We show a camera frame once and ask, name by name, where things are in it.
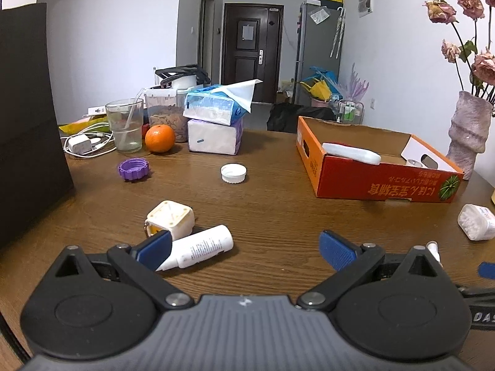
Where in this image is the white tube bottle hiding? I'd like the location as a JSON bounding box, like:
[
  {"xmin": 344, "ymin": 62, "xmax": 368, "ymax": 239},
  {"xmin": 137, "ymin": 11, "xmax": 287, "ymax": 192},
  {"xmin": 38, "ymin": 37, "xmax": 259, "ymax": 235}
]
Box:
[{"xmin": 157, "ymin": 224, "xmax": 234, "ymax": 271}]

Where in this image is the white cube gadget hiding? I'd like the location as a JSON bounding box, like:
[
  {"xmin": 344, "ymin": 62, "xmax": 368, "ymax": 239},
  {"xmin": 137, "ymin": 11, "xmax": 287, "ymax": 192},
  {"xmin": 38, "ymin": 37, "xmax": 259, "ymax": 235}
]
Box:
[{"xmin": 144, "ymin": 200, "xmax": 195, "ymax": 240}]

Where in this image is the purple bottle cap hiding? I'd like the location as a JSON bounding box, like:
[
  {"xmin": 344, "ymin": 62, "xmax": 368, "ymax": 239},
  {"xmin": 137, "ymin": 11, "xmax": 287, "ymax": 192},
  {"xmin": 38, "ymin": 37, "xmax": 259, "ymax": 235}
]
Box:
[{"xmin": 118, "ymin": 157, "xmax": 150, "ymax": 182}]

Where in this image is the white red lint brush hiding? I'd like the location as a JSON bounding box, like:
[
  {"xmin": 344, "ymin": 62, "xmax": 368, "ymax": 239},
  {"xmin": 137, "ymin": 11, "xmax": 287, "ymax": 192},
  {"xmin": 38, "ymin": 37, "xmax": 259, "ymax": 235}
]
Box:
[{"xmin": 322, "ymin": 143, "xmax": 381, "ymax": 165}]

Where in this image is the white bottle cap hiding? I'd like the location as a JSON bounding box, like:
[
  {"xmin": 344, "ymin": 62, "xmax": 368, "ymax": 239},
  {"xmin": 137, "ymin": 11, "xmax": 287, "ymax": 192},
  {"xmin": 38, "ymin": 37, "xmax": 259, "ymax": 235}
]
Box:
[{"xmin": 221, "ymin": 163, "xmax": 248, "ymax": 184}]

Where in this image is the orange cardboard box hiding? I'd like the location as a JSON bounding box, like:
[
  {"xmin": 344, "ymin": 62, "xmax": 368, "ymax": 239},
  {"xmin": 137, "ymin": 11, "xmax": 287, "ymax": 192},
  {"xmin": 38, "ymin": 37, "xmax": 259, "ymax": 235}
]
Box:
[{"xmin": 296, "ymin": 117, "xmax": 464, "ymax": 203}]

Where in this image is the orange fruit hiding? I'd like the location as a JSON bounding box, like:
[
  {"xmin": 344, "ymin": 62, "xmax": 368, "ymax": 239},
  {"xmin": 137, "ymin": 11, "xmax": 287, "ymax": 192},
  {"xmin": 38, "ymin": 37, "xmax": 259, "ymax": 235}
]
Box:
[{"xmin": 144, "ymin": 124, "xmax": 175, "ymax": 153}]

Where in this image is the purple tissue pack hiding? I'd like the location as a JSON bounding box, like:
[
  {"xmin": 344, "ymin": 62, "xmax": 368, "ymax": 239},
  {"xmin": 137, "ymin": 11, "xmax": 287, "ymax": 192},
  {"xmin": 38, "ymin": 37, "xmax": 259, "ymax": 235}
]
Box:
[{"xmin": 188, "ymin": 119, "xmax": 243, "ymax": 156}]

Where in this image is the clear drinking glass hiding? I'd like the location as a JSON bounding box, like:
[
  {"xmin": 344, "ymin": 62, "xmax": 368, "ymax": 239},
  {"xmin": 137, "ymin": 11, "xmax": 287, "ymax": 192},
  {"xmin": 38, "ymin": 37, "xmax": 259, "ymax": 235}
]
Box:
[{"xmin": 105, "ymin": 98, "xmax": 144, "ymax": 153}]

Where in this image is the pink textured vase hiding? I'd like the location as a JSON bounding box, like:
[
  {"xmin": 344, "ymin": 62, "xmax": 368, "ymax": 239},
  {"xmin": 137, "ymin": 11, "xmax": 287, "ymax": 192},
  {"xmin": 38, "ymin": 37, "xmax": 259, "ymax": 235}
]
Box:
[{"xmin": 446, "ymin": 91, "xmax": 493, "ymax": 180}]

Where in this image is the black monitor panel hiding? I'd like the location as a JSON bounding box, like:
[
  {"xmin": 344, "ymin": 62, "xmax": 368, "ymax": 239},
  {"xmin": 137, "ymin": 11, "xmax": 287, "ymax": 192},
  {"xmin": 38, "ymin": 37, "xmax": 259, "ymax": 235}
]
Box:
[{"xmin": 1, "ymin": 3, "xmax": 74, "ymax": 246}]

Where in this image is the metal trolley rack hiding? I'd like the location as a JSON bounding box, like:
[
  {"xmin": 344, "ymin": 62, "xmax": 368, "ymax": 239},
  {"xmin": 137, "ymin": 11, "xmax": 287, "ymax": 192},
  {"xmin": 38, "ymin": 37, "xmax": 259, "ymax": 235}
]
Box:
[{"xmin": 336, "ymin": 100, "xmax": 364, "ymax": 125}]

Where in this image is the clear food container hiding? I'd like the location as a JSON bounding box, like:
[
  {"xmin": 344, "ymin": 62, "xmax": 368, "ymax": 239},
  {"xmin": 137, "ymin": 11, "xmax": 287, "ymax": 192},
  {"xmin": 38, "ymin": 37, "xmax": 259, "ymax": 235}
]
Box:
[{"xmin": 144, "ymin": 88, "xmax": 189, "ymax": 143}]

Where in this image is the black bag on chair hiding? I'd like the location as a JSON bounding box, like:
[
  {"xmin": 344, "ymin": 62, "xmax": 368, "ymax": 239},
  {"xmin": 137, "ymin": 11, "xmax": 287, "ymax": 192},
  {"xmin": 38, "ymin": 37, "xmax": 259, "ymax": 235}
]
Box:
[{"xmin": 267, "ymin": 102, "xmax": 336, "ymax": 134}]

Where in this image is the blue tissue pack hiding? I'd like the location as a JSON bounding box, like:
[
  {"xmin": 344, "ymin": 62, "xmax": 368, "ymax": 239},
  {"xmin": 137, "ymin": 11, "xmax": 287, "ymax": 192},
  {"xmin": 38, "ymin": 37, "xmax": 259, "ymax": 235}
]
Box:
[{"xmin": 183, "ymin": 79, "xmax": 263, "ymax": 126}]

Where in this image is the yellow bag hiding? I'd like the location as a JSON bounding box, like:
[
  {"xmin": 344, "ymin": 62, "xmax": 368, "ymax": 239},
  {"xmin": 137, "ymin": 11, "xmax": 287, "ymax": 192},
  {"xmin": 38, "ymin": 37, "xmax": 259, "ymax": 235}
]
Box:
[{"xmin": 299, "ymin": 79, "xmax": 331, "ymax": 101}]

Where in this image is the black stand with white bowl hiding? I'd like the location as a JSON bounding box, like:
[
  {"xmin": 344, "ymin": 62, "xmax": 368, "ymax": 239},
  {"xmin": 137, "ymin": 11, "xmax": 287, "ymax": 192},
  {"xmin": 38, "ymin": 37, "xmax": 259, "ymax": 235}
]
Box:
[{"xmin": 154, "ymin": 64, "xmax": 211, "ymax": 89}]

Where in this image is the dried pink roses bouquet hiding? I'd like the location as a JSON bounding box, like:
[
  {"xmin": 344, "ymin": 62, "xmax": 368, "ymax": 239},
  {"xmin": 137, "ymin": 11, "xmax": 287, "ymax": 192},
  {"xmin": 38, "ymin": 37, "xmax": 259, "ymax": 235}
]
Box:
[{"xmin": 423, "ymin": 0, "xmax": 494, "ymax": 105}]

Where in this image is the grey refrigerator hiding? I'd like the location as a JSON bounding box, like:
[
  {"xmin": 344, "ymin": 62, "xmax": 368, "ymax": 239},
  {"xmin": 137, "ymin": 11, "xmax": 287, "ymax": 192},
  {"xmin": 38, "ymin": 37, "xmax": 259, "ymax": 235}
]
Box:
[{"xmin": 293, "ymin": 0, "xmax": 345, "ymax": 105}]

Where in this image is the dark brown entrance door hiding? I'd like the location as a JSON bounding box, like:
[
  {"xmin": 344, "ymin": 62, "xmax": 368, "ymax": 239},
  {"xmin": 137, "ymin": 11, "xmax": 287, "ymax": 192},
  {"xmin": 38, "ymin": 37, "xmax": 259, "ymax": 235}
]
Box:
[{"xmin": 221, "ymin": 3, "xmax": 284, "ymax": 103}]

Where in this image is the white charger with cable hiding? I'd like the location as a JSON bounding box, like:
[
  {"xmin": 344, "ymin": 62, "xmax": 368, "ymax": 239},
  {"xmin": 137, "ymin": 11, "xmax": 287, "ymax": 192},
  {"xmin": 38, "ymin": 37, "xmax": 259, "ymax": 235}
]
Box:
[{"xmin": 60, "ymin": 122, "xmax": 117, "ymax": 159}]

